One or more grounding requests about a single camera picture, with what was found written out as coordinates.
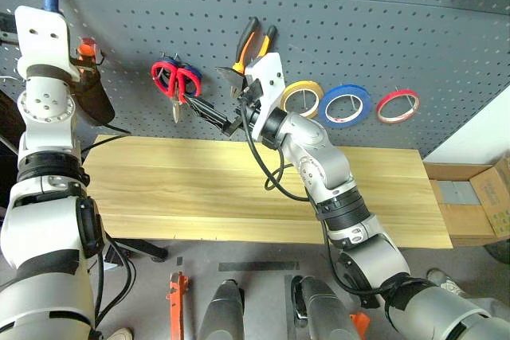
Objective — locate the silver pegboard hook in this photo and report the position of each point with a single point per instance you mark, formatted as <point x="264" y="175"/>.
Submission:
<point x="351" y="103"/>

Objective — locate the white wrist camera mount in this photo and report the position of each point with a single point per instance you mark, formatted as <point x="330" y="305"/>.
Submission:
<point x="271" y="73"/>
<point x="41" y="33"/>

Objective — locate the orange black combination pliers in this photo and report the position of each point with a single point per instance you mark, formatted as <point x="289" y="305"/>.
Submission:
<point x="242" y="51"/>

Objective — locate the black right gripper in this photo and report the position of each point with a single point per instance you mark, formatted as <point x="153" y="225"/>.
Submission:
<point x="249" y="107"/>

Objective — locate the black plastic cup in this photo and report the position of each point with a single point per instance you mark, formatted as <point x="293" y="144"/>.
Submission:
<point x="97" y="105"/>

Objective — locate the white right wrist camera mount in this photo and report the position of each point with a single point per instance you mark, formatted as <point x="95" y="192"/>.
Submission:
<point x="271" y="73"/>

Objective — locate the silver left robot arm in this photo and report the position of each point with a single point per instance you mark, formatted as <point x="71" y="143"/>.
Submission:
<point x="44" y="105"/>

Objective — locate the grey pegboard wall panel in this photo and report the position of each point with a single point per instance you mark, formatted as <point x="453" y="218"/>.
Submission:
<point x="358" y="37"/>

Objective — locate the blue tape roll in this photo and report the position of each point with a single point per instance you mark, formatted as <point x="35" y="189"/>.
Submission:
<point x="326" y="117"/>

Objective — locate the orange black screwdriver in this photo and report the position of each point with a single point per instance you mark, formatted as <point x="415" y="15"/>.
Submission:
<point x="87" y="50"/>

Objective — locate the red tape roll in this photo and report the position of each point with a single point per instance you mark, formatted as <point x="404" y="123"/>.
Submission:
<point x="384" y="118"/>

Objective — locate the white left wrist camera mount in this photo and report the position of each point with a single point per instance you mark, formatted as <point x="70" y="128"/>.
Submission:
<point x="41" y="33"/>

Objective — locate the grey shoe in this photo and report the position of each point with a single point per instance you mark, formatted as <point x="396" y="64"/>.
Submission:
<point x="444" y="282"/>

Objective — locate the brown cardboard box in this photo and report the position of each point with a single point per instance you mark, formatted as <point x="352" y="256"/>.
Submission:
<point x="466" y="224"/>

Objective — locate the dark grey rounded cover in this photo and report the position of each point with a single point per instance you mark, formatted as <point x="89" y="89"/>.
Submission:
<point x="322" y="308"/>
<point x="223" y="312"/>

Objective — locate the black cabinet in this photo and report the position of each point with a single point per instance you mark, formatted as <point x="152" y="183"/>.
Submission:
<point x="8" y="125"/>

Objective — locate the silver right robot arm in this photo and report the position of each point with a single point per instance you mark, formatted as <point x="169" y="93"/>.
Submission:
<point x="318" y="149"/>

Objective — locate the yellow tape roll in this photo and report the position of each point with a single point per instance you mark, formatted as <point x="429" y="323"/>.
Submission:
<point x="287" y="107"/>

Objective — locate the orange metal bracket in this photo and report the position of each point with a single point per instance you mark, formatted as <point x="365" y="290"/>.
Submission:
<point x="177" y="304"/>

